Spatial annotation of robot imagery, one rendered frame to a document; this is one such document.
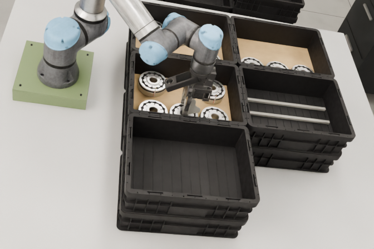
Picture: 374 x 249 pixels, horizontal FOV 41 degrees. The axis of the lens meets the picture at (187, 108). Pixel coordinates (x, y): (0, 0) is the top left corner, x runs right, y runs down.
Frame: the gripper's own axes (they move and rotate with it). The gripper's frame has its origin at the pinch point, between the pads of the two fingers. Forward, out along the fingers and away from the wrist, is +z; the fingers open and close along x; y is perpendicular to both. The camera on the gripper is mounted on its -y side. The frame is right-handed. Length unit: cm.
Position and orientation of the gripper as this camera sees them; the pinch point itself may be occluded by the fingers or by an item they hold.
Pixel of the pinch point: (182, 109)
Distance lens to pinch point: 176.9
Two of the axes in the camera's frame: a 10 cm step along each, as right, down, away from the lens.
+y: 9.8, 1.1, 1.9
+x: -0.5, -7.2, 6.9
